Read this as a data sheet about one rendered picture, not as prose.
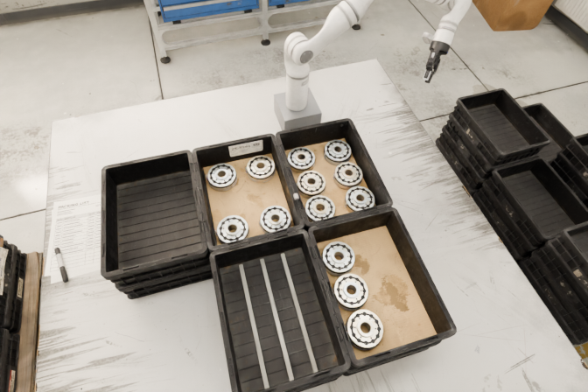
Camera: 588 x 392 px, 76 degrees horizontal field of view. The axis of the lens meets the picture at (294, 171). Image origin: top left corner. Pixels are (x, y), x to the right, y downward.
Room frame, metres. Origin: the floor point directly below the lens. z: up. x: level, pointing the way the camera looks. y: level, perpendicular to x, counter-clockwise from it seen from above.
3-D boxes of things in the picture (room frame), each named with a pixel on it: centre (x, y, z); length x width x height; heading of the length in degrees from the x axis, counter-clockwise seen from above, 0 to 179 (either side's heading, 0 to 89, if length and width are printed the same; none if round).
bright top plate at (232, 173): (0.75, 0.26, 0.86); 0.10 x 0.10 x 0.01
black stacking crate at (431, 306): (0.38, -0.25, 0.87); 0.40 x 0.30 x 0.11; 18
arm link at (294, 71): (1.18, 0.00, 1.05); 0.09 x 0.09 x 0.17; 31
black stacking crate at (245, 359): (0.28, 0.03, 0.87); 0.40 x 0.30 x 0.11; 18
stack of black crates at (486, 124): (1.35, -1.05, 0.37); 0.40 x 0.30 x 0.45; 20
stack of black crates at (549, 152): (1.49, -1.43, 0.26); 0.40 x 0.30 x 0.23; 20
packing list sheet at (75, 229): (0.57, 0.77, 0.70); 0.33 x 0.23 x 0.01; 20
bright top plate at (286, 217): (0.58, 0.05, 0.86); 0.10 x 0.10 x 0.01
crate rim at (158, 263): (0.57, 0.44, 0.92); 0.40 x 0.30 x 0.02; 18
